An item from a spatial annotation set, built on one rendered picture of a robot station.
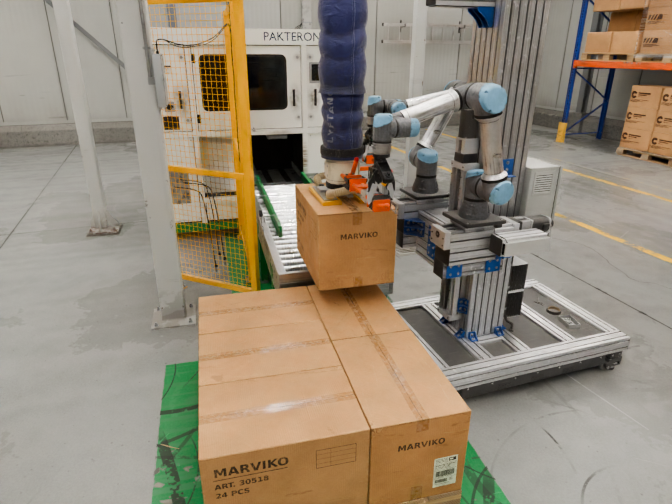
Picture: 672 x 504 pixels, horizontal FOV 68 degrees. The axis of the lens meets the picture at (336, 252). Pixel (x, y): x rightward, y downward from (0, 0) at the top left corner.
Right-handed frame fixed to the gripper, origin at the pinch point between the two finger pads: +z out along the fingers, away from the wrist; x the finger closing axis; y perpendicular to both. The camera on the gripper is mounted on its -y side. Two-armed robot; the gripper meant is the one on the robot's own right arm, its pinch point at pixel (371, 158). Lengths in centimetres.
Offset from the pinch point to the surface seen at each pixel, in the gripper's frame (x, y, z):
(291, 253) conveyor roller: -45, -26, 68
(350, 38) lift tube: -25, 40, -65
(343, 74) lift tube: -29, 40, -49
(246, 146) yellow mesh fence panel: -68, -55, 1
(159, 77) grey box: -116, -46, -43
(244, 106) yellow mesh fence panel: -68, -55, -25
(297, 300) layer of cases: -54, 44, 65
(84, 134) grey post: -208, -261, 23
